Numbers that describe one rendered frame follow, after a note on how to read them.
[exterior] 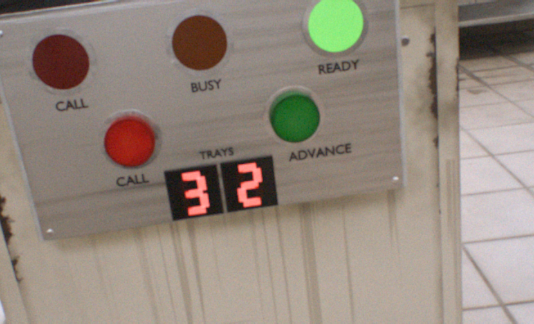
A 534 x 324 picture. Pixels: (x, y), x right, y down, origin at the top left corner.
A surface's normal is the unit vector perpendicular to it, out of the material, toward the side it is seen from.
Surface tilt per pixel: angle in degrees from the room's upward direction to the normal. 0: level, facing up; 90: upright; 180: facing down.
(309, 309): 90
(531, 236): 0
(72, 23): 90
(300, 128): 90
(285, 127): 90
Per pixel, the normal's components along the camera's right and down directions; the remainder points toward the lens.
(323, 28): 0.09, 0.33
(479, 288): -0.12, -0.93
